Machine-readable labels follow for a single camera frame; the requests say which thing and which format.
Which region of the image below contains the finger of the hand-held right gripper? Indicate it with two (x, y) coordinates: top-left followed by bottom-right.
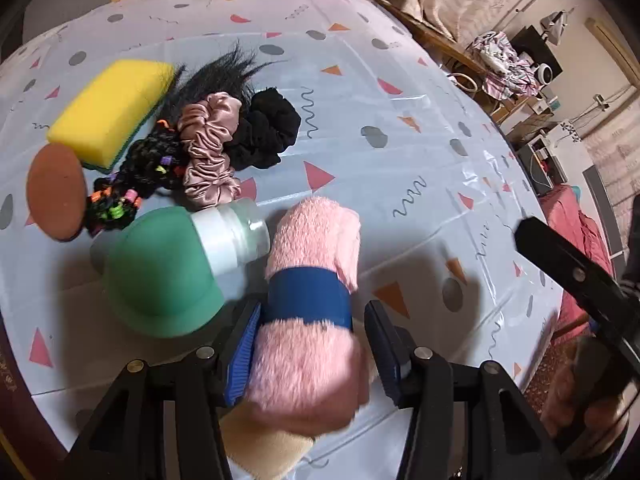
(515, 216), (623, 318)

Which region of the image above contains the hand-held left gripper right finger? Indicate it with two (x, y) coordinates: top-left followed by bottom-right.
(364, 300), (573, 480)

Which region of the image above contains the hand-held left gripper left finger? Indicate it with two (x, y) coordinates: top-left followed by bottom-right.
(65, 300), (263, 480)

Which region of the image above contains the pink towel blue band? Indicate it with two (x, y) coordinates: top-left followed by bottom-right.
(247, 196), (371, 436)

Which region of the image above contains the beige towel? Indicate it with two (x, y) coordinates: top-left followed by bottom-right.
(220, 400), (316, 478)

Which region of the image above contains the green bottle white cap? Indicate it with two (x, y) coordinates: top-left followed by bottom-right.
(90, 197), (272, 337)

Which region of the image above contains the pink satin scrunchie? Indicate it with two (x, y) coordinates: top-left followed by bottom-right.
(177, 91), (243, 208)

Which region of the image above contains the black scrunchie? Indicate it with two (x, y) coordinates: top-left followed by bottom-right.
(227, 87), (302, 172)

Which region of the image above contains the brown round makeup sponge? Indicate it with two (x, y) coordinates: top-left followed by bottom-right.
(26, 143), (88, 242)

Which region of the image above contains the person's right hand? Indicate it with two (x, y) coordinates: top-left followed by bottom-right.
(542, 360), (626, 441)

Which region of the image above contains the red blanket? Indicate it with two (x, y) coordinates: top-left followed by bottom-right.
(545, 185), (616, 331)

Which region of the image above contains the white cabinet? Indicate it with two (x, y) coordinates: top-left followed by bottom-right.
(520, 120), (596, 196)

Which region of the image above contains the patterned plastic tablecloth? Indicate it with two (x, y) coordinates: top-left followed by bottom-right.
(0, 0), (571, 480)

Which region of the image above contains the pile of patterned clothes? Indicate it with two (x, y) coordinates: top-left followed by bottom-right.
(467, 30), (541, 101)

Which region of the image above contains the black braided hair piece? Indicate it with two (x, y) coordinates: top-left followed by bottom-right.
(82, 40), (281, 238)

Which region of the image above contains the wooden side table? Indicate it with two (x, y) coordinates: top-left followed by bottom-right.
(375, 0), (501, 91)

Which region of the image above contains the yellow sponge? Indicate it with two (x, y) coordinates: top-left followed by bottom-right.
(46, 59), (176, 172)

